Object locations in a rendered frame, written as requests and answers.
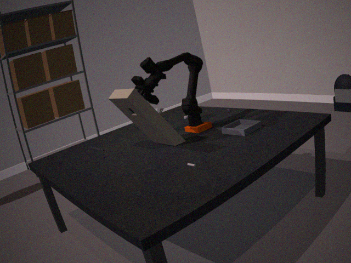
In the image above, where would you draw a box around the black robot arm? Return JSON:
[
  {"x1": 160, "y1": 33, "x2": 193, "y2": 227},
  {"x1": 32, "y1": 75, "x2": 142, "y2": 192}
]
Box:
[{"x1": 140, "y1": 52, "x2": 204, "y2": 127}]

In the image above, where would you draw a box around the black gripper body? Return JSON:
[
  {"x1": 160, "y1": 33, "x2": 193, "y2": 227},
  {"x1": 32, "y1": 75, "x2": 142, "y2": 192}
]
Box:
[{"x1": 131, "y1": 76, "x2": 159, "y2": 104}]

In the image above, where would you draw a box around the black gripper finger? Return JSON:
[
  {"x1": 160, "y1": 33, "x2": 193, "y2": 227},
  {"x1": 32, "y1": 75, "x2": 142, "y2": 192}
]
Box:
[
  {"x1": 143, "y1": 95, "x2": 152, "y2": 101},
  {"x1": 136, "y1": 87, "x2": 146, "y2": 96}
]

